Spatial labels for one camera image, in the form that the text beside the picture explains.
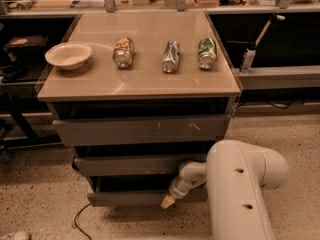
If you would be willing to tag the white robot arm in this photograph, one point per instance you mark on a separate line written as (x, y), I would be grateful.
(234, 173)

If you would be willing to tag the brown patterned can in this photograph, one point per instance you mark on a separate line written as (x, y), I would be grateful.
(123, 52)

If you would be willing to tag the grey drawer cabinet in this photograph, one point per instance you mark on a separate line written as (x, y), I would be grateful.
(102, 90)

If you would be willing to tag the silver blue can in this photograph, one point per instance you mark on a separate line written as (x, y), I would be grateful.
(171, 57)

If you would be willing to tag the grey drawer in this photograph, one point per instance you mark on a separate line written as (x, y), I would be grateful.
(139, 130)
(135, 165)
(129, 190)

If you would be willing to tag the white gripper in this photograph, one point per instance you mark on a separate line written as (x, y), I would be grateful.
(177, 190)

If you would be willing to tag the white bowl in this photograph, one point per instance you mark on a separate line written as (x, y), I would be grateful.
(69, 55)

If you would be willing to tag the white bottle with rod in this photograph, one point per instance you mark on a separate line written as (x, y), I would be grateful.
(250, 52)

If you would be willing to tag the green can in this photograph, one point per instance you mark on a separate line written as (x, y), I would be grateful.
(207, 53)

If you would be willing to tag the white object at floor corner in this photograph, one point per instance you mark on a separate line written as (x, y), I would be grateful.
(19, 235)

